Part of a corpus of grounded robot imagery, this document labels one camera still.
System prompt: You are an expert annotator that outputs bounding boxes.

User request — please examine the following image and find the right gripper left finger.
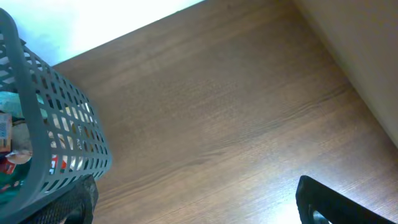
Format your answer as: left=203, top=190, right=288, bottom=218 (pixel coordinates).
left=21, top=174, right=98, bottom=223

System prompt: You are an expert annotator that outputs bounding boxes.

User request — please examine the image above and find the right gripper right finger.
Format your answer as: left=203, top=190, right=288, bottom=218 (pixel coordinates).
left=295, top=175, right=394, bottom=224

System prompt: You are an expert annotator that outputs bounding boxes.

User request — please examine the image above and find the green Nescafe coffee bag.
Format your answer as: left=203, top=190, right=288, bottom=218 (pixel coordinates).
left=1, top=157, right=30, bottom=207

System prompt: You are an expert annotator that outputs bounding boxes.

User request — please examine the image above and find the Kleenex tissue multipack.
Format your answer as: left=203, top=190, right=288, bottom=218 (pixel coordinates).
left=0, top=113, right=12, bottom=153

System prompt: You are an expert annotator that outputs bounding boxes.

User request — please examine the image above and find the light blue tissue packet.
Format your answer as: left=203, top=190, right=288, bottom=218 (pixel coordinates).
left=1, top=91, right=25, bottom=119

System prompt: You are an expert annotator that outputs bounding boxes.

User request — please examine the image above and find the beige cookie bag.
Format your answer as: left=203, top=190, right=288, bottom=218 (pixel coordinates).
left=1, top=121, right=33, bottom=164

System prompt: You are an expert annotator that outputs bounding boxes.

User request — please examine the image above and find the dark grey plastic basket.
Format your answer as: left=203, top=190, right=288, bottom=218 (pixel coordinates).
left=1, top=11, right=113, bottom=223

